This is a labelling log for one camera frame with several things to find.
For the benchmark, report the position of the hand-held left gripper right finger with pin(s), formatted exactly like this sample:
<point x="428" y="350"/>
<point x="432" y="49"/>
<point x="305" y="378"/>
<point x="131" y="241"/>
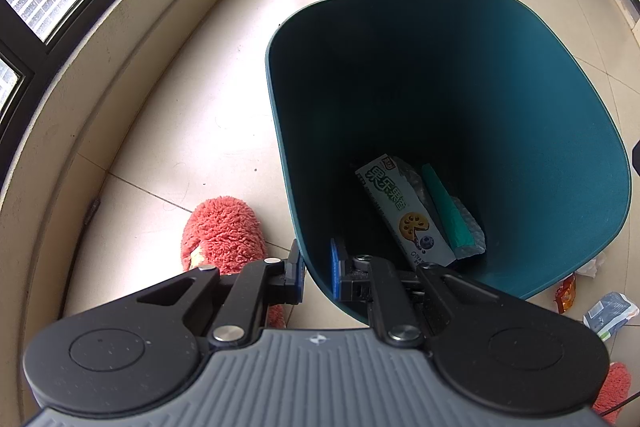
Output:
<point x="335" y="268"/>

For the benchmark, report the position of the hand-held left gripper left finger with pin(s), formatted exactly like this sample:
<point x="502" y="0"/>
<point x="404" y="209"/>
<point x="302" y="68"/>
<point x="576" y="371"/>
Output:
<point x="298" y="278"/>

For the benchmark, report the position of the teal plastic trash bin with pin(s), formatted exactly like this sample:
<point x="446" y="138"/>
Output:
<point x="450" y="82"/>

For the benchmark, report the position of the orange snack wrapper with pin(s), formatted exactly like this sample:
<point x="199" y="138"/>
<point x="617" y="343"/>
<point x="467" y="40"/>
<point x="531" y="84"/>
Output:
<point x="566" y="294"/>

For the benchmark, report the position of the white tissue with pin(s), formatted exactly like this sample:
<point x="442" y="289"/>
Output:
<point x="591" y="268"/>

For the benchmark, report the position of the blue white tissue packet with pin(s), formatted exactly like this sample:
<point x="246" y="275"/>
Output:
<point x="612" y="312"/>

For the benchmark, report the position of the white green cookie box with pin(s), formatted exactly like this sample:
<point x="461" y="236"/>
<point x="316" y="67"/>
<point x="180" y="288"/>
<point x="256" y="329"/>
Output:
<point x="400" y="212"/>

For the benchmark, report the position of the red fluffy slipper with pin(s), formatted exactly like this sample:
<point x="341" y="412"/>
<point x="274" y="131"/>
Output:
<point x="616" y="387"/>
<point x="220" y="232"/>

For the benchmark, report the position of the green plastic packet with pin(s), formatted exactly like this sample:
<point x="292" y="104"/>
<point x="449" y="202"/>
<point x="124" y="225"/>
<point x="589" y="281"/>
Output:
<point x="445" y="212"/>

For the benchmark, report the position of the clear plastic bag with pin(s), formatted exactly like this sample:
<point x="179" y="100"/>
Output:
<point x="476" y="241"/>

